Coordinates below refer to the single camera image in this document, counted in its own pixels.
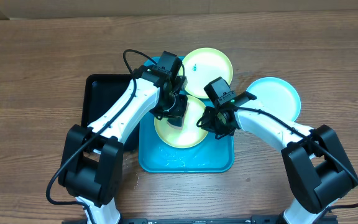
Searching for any light blue plate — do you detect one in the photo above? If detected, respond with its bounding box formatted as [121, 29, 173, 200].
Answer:
[247, 77, 301, 121]

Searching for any yellow plate front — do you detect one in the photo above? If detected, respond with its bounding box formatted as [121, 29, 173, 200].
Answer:
[154, 95, 208, 149]

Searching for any teal plastic tray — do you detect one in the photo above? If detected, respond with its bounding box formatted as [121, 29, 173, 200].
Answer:
[138, 56, 235, 174]

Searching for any yellow plate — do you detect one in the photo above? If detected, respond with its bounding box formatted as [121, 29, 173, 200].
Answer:
[178, 48, 234, 99]
[154, 95, 208, 149]

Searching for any yellow plate rear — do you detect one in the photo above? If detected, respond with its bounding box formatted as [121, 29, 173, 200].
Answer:
[178, 48, 234, 99]

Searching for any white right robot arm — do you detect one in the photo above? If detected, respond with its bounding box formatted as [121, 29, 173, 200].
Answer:
[197, 86, 358, 223]

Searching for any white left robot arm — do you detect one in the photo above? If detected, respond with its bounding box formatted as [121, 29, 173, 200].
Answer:
[51, 65, 187, 223]

